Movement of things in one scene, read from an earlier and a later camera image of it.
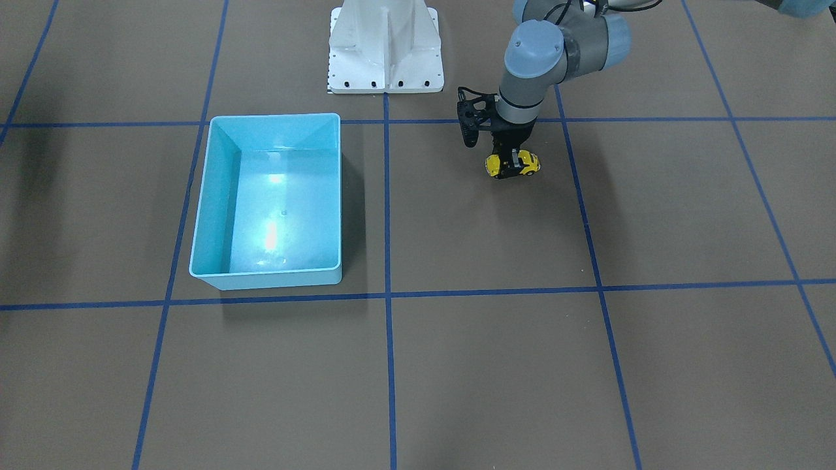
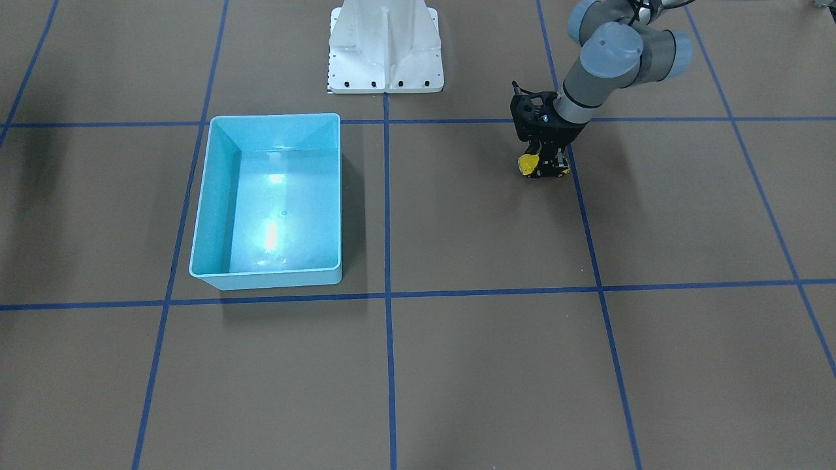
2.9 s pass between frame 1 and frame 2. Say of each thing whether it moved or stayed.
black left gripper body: moved
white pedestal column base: stayed
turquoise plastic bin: stayed
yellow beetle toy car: moved
